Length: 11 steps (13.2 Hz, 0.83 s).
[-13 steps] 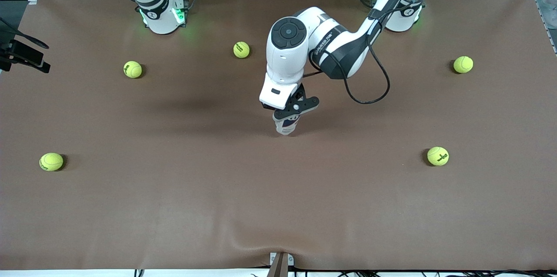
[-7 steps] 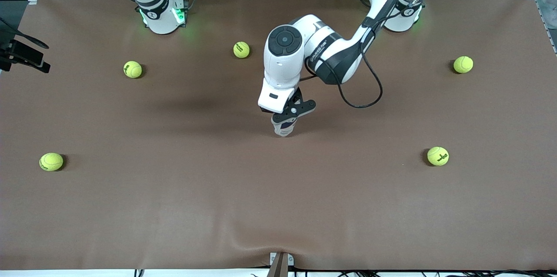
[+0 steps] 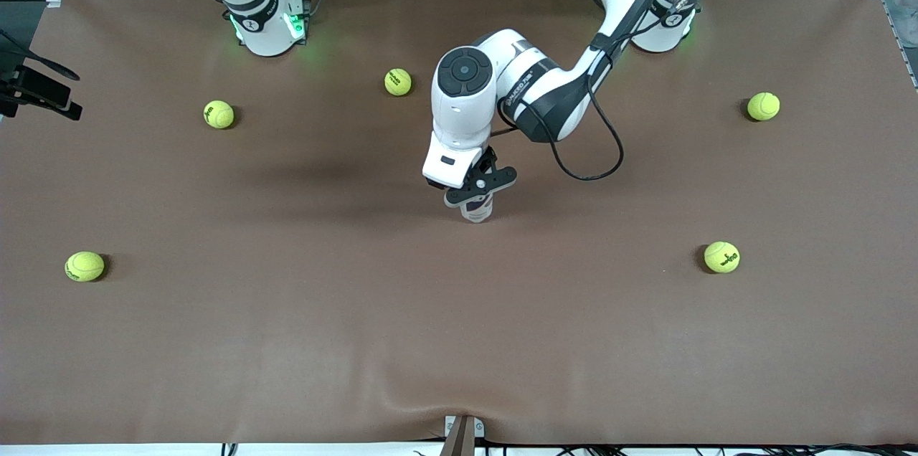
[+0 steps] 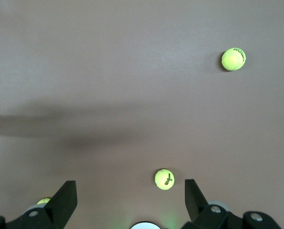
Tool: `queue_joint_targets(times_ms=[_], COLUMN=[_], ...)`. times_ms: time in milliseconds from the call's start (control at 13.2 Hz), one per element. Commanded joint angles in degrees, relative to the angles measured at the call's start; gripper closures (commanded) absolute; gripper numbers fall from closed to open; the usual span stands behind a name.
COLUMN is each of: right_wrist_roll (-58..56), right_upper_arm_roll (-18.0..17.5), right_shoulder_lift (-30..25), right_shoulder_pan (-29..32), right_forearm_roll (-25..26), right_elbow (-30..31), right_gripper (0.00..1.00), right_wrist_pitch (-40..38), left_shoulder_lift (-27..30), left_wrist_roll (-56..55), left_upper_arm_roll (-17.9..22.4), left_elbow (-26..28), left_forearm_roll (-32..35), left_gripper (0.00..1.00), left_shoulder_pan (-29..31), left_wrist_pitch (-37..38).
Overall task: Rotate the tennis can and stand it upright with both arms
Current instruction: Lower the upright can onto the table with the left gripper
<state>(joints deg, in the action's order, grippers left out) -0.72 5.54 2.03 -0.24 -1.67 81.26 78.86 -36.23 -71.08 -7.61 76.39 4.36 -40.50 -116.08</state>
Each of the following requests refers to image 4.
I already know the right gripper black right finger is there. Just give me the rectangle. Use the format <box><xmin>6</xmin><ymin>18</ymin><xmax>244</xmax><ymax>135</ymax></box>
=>
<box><xmin>182</xmin><ymin>178</ymin><xmax>280</xmax><ymax>229</ymax></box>

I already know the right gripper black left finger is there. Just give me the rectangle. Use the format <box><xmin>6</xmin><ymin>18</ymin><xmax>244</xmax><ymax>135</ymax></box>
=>
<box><xmin>0</xmin><ymin>180</ymin><xmax>78</xmax><ymax>229</ymax></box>

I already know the yellow-green tennis ball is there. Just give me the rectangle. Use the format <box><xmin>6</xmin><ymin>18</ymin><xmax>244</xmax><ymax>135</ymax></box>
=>
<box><xmin>36</xmin><ymin>197</ymin><xmax>52</xmax><ymax>206</ymax></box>
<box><xmin>222</xmin><ymin>47</ymin><xmax>247</xmax><ymax>72</ymax></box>
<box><xmin>154</xmin><ymin>168</ymin><xmax>175</xmax><ymax>191</ymax></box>

